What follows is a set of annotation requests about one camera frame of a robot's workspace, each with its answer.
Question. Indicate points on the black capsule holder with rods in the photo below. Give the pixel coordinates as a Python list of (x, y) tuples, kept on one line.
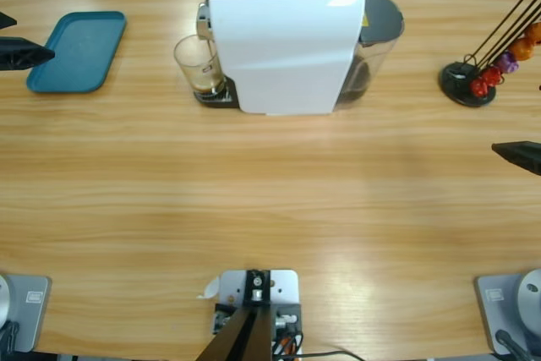
[(454, 82)]

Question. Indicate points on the white capsule coffee machine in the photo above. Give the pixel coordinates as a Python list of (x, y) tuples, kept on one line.
[(287, 52)]

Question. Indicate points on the orange coffee capsule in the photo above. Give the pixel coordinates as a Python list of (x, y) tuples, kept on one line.
[(522, 48), (534, 32)]

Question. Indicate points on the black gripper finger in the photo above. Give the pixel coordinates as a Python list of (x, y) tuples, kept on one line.
[(522, 154), (6, 20), (21, 54)]

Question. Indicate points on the metal grate drip tray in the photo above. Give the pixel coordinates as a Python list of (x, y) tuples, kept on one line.
[(217, 103)]

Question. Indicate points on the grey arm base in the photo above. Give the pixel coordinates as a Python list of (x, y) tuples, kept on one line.
[(25, 310), (507, 302)]

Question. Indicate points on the dark camera post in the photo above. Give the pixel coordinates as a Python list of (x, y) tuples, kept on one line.
[(249, 335)]

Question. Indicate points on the clear drinking glass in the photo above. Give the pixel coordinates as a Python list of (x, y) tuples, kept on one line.
[(200, 78)]

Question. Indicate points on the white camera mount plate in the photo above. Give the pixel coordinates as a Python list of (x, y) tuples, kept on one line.
[(287, 289)]

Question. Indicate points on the black electronics module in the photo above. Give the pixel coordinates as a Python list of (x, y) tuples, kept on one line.
[(291, 318)]

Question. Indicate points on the purple coffee capsule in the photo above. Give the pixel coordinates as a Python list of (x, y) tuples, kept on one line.
[(506, 62)]

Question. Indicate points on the teal plastic tray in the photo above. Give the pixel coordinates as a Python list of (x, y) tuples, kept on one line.
[(80, 52)]

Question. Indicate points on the white paper tab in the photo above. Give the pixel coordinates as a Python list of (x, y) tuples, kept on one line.
[(211, 289)]

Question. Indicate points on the red coffee capsule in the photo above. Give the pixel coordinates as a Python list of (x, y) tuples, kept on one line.
[(479, 87), (492, 75)]

